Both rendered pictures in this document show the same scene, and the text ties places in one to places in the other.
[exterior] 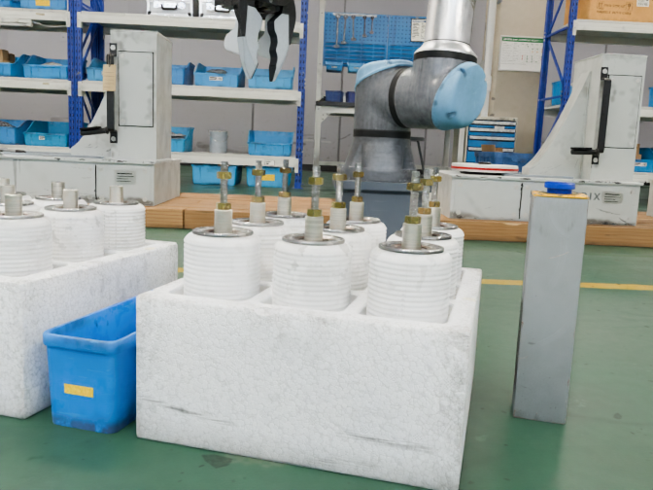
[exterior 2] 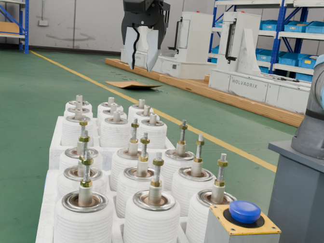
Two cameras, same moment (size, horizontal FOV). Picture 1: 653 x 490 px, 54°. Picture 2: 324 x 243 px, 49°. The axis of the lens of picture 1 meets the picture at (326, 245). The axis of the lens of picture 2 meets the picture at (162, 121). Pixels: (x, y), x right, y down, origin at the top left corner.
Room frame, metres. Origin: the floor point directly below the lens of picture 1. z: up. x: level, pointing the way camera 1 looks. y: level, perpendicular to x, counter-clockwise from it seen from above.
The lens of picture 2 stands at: (0.57, -0.62, 0.53)
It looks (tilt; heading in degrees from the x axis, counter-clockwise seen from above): 14 degrees down; 60
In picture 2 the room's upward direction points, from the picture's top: 6 degrees clockwise
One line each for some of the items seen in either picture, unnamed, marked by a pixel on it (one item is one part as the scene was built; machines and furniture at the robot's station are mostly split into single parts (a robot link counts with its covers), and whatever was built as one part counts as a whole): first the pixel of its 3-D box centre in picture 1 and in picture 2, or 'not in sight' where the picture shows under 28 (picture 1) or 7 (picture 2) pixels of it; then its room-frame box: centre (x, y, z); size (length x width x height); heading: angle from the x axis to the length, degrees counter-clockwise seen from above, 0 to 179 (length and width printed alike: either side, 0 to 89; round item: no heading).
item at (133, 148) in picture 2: (257, 214); (133, 149); (0.92, 0.10, 0.26); 0.02 x 0.02 x 0.03
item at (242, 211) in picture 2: (559, 189); (244, 213); (0.88, -0.31, 0.32); 0.04 x 0.04 x 0.02
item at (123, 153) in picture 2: (257, 223); (132, 154); (0.92, 0.10, 0.25); 0.08 x 0.08 x 0.01
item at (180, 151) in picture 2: (284, 207); (180, 150); (1.03, 0.07, 0.26); 0.02 x 0.02 x 0.03
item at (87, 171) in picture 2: (413, 204); (87, 172); (0.74, -0.10, 0.30); 0.01 x 0.01 x 0.08
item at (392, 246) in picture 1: (411, 248); (85, 201); (0.74, -0.10, 0.25); 0.08 x 0.08 x 0.01
